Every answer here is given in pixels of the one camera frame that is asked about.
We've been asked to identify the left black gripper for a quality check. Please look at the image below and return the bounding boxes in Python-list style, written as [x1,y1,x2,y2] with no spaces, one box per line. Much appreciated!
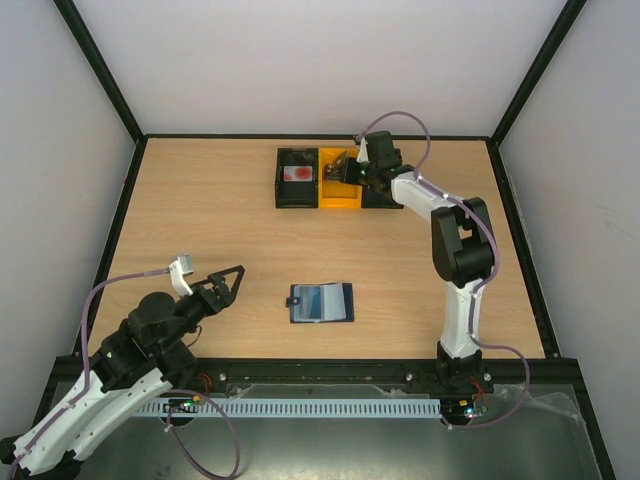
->
[155,266,246,354]

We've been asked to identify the navy blue card holder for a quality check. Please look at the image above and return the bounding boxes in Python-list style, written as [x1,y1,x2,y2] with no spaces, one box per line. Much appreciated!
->
[285,282,355,324]

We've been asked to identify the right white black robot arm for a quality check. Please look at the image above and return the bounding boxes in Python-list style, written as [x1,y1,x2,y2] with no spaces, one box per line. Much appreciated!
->
[322,131,500,392]

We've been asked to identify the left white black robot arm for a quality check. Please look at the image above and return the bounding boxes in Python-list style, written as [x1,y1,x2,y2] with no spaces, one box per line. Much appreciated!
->
[1,258,245,479]

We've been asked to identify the red white card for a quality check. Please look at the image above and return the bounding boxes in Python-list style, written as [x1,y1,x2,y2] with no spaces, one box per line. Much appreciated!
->
[282,166,314,182]

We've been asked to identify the yellow middle bin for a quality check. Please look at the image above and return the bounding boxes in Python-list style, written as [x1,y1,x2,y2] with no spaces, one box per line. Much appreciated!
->
[318,147,362,209]

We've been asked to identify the left black bin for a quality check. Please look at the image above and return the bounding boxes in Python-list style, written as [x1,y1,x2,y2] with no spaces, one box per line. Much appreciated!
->
[274,148,319,209]

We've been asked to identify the black bin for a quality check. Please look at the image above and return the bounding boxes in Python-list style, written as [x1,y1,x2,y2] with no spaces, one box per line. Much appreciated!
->
[358,148,403,210]
[274,148,319,209]

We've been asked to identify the right black bin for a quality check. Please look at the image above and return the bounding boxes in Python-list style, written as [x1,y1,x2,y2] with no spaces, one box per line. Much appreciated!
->
[358,148,403,210]

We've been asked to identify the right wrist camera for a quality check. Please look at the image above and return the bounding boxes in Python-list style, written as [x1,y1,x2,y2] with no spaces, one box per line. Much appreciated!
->
[356,135,369,164]

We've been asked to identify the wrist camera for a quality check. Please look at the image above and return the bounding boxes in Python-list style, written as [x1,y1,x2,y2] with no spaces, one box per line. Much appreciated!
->
[356,135,369,164]
[169,254,194,297]

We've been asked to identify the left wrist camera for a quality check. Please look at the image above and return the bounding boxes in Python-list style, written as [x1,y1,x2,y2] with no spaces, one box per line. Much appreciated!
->
[169,254,194,297]

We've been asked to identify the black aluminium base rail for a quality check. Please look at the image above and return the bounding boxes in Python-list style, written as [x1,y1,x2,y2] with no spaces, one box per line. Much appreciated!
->
[34,354,581,396]

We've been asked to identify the grey slotted cable duct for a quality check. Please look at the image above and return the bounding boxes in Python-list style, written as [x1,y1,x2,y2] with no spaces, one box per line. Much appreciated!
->
[134,398,442,419]

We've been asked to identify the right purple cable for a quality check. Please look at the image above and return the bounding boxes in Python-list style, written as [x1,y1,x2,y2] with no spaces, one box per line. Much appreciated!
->
[356,110,531,431]

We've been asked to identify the purple cable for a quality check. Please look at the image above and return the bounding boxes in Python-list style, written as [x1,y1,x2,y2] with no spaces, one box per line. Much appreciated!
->
[9,267,242,479]
[356,110,531,431]

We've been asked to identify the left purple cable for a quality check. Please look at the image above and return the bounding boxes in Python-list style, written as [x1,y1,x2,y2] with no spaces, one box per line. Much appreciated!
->
[9,267,242,479]

